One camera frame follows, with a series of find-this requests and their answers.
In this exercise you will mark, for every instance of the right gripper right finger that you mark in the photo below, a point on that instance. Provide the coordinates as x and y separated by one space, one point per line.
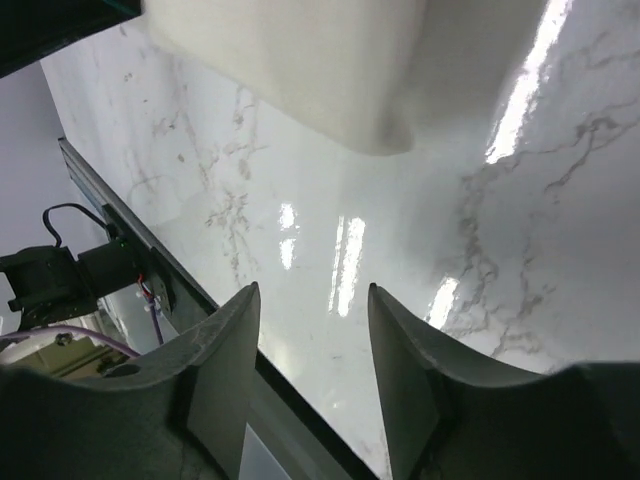
450 412

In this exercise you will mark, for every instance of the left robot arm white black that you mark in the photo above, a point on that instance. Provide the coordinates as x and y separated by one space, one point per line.
51 285

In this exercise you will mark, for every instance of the cream white t shirt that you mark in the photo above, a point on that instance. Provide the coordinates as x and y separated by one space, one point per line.
367 74

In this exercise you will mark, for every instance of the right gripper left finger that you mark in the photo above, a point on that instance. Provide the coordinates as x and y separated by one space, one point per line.
182 409

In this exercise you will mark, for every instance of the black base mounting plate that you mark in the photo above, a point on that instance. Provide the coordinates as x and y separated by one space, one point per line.
280 420

